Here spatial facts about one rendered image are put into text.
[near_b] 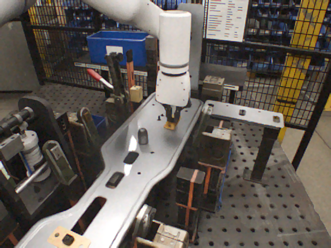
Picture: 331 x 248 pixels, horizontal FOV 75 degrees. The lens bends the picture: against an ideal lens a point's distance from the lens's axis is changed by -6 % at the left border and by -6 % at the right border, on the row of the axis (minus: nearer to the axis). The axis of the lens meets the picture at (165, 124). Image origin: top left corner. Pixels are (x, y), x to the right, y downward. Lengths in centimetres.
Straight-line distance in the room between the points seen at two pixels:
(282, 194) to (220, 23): 80
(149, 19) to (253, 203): 75
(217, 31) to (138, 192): 87
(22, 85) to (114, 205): 298
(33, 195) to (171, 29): 55
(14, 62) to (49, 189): 273
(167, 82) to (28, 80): 278
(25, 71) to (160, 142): 275
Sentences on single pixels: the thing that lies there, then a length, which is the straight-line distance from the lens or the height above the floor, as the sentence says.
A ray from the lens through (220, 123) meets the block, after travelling 83.
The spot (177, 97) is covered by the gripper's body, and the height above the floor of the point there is 111.
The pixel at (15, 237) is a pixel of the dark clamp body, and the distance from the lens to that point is 67.
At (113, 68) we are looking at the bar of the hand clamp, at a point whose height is 117.
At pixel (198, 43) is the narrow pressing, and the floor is 120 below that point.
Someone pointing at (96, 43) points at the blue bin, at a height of 113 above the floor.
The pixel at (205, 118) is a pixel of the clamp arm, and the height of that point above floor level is 109.
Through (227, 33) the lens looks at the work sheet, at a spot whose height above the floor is 119.
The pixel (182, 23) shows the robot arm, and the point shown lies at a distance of 62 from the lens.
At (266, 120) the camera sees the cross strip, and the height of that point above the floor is 100.
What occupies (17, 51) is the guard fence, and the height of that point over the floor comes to 70.
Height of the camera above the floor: 143
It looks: 34 degrees down
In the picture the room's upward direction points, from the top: straight up
